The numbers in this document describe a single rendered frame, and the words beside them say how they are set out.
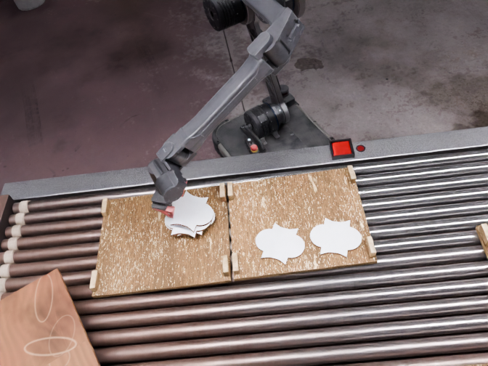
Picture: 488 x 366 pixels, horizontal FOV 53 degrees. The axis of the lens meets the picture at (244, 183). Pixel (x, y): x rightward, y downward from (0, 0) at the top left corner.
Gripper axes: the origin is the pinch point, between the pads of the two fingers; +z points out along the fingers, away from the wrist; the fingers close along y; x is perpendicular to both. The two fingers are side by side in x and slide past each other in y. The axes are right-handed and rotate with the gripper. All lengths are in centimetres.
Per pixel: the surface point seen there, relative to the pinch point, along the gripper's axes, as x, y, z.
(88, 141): 130, 93, 101
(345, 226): -51, 8, 6
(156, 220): 7.2, -2.9, 6.4
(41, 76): 203, 146, 101
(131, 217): 16.0, -3.8, 6.3
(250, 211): -21.2, 7.1, 6.8
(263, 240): -28.5, -2.5, 5.9
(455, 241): -82, 12, 10
